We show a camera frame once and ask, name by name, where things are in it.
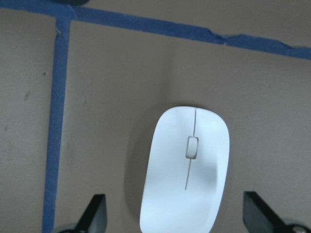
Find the white computer mouse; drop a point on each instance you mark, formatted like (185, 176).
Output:
(186, 172)

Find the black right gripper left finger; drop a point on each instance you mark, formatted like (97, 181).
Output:
(94, 218)

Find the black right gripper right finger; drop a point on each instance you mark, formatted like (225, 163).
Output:
(258, 217)

